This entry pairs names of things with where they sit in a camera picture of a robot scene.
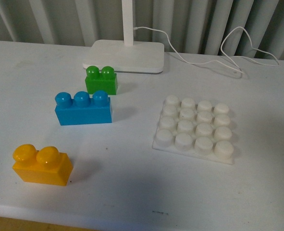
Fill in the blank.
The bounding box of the green two-stud block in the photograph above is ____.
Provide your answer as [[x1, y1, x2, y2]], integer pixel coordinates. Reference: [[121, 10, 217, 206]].
[[85, 65, 118, 95]]

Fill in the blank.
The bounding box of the blue three-stud block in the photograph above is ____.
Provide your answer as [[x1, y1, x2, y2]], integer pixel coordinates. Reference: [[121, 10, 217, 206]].
[[55, 90, 112, 126]]

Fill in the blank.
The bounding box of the yellow two-stud block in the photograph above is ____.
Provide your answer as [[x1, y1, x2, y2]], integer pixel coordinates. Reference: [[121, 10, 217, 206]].
[[12, 144, 73, 186]]

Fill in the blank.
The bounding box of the white desk lamp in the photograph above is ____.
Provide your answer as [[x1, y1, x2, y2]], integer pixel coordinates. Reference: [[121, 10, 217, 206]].
[[83, 0, 164, 74]]

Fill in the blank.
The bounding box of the white studded base plate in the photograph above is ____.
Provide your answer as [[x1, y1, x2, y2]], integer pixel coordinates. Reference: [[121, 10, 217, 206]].
[[152, 95, 235, 165]]

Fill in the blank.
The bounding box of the white lamp cable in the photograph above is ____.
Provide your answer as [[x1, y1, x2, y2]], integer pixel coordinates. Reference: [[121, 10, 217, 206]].
[[135, 26, 280, 78]]

